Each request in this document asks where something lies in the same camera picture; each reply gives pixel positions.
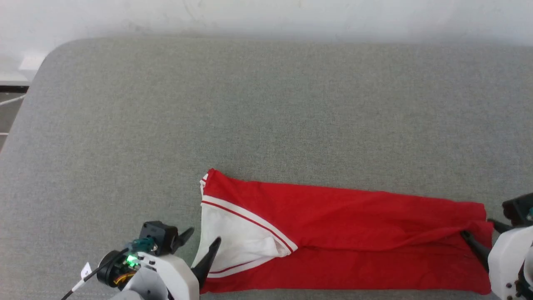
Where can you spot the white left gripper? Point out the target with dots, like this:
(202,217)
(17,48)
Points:
(166,277)

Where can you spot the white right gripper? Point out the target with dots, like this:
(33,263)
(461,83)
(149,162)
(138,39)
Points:
(506,262)

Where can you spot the red and white jersey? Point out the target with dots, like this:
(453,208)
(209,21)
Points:
(354,233)

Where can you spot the black round motor cap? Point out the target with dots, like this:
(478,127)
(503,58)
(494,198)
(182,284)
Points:
(109,271)

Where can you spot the grey fabric sofa cushion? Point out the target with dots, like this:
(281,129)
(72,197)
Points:
(250,116)

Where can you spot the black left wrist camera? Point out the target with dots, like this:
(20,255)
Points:
(160,235)

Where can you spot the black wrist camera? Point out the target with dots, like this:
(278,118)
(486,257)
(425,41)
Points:
(516,210)
(160,235)

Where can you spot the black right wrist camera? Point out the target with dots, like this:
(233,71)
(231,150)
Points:
(516,210)

